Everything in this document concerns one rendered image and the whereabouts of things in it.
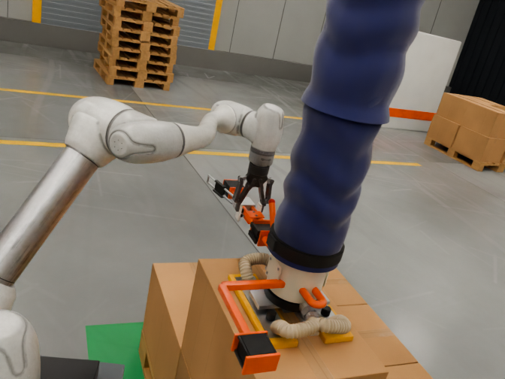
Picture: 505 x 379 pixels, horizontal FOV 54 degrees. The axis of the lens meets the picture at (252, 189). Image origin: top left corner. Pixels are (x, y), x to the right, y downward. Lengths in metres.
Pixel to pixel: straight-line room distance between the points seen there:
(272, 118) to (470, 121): 6.87
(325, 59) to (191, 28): 9.64
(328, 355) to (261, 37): 10.45
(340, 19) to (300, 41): 10.86
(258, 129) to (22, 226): 0.80
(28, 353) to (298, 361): 0.68
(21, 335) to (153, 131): 0.55
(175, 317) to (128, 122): 1.06
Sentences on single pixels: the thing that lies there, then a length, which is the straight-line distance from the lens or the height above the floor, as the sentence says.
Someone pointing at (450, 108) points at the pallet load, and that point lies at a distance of 8.72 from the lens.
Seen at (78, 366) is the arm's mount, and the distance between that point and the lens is 1.52.
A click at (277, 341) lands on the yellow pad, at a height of 0.96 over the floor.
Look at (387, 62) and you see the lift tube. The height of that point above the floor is 1.75.
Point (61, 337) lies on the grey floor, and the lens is 2.84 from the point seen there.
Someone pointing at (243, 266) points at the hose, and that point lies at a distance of 1.62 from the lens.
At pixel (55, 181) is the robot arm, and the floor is 1.29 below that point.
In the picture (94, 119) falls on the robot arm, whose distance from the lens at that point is 1.36.
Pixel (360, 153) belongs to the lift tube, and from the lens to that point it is 1.31.
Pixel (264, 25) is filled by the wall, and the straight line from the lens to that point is 11.59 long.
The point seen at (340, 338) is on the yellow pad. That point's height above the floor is 0.96.
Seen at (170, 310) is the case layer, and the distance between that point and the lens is 2.16.
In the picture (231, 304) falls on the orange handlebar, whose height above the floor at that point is 1.08.
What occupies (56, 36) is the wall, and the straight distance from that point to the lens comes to 10.39.
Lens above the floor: 1.85
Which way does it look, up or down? 22 degrees down
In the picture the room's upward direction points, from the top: 13 degrees clockwise
